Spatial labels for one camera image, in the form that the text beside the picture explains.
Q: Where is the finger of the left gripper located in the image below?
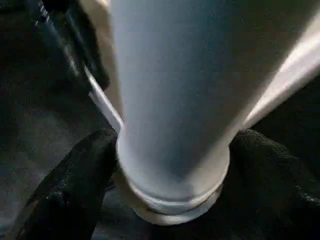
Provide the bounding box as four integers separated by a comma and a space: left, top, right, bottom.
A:
66, 7, 111, 92
34, 0, 87, 91

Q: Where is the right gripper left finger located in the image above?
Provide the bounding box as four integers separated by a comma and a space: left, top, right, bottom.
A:
9, 128, 119, 240

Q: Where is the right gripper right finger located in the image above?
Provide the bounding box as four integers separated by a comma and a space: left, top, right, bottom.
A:
227, 128, 320, 240

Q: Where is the white plastic table leg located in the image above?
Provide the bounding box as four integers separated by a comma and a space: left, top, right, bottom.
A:
109, 0, 320, 208

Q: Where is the white table frame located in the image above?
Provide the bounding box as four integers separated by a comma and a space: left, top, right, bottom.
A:
74, 0, 320, 227

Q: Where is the black work mat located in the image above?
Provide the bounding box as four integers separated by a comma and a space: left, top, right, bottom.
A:
0, 0, 320, 240

